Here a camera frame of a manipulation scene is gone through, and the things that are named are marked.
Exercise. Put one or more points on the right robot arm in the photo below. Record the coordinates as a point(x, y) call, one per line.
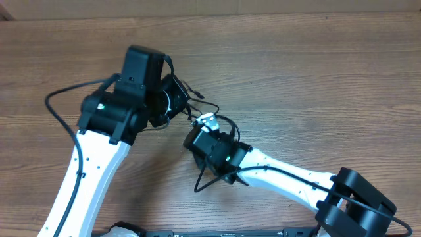
point(344, 204)

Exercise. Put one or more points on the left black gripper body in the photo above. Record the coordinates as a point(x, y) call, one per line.
point(171, 99)

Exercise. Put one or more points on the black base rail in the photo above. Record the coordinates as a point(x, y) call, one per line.
point(122, 228)

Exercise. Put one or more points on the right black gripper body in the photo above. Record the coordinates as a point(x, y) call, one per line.
point(202, 162)

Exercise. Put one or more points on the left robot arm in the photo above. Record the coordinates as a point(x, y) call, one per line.
point(135, 100)

